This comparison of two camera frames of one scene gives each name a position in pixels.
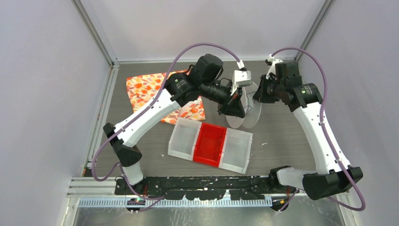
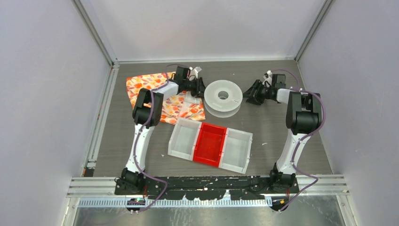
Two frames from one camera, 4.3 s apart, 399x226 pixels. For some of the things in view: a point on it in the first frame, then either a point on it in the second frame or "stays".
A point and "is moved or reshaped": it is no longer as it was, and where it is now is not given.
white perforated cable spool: (252, 110) is moved or reshaped
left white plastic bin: (183, 142) stays
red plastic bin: (210, 144) stays
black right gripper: (260, 95) stays
